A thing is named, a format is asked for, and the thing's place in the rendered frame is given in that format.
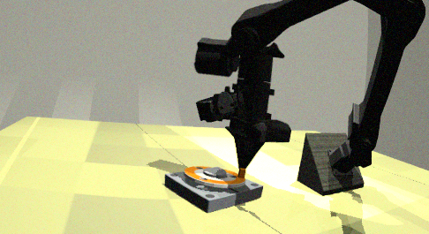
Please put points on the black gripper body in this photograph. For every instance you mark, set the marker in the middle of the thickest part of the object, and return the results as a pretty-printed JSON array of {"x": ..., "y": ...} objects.
[{"x": 257, "y": 123}]

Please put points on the orange round plate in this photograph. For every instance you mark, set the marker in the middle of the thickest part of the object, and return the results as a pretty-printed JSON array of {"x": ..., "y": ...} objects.
[{"x": 232, "y": 179}]

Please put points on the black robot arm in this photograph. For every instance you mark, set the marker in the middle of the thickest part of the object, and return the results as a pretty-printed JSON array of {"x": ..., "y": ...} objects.
[{"x": 260, "y": 25}]

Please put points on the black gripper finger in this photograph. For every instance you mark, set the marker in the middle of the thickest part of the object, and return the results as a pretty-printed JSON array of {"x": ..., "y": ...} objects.
[
  {"x": 248, "y": 149},
  {"x": 237, "y": 142}
]

